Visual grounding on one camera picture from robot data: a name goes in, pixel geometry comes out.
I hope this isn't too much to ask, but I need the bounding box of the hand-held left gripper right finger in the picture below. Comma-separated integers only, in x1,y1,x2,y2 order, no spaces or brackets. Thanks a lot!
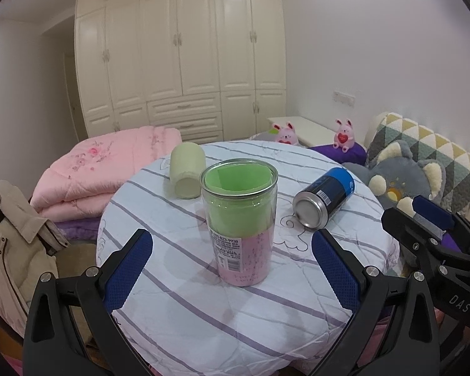
309,228,442,376

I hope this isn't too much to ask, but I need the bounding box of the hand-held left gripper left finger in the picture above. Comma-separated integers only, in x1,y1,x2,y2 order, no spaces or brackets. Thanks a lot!
23,228,154,376

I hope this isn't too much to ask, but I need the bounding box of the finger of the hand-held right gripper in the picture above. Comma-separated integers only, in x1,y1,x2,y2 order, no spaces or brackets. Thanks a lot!
412,195,470,249
381,206,461,283

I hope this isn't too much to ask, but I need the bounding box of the pale green cup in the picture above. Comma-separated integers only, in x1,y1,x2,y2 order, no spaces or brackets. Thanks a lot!
170,142,205,200

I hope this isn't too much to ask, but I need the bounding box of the clear cup with green liner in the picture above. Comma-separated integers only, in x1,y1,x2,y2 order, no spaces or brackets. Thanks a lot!
201,158,279,287

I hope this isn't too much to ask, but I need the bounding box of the grey koala plush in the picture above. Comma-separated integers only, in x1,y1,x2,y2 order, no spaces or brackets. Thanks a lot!
342,140,448,213

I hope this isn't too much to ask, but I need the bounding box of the purple blanket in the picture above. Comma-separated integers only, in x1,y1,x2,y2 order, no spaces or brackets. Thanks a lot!
54,221,102,244

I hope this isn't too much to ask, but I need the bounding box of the triangle patterned cushion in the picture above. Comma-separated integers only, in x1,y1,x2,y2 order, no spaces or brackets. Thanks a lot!
366,112,470,222

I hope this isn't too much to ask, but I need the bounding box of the striped white tablecloth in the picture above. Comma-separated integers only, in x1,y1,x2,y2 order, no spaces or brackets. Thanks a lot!
96,141,404,376

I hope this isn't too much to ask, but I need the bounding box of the blue and black can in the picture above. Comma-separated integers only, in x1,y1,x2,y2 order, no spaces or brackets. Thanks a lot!
292,167,355,230

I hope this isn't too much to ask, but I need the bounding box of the pink floral quilt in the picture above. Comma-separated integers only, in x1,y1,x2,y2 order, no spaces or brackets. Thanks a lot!
30,125,183,224

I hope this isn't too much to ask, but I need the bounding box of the pink bunny plush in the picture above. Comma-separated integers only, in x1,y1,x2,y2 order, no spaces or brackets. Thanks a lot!
272,122,300,145
333,118,357,153

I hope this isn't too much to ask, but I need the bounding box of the purple cushion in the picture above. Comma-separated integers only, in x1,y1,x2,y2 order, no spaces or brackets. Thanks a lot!
309,143,368,164

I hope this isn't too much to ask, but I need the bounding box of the beige jacket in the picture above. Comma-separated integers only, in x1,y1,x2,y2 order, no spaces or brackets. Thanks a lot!
0,180,72,326

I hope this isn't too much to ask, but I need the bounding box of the cream wardrobe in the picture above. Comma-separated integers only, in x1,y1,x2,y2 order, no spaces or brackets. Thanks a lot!
74,0,288,145

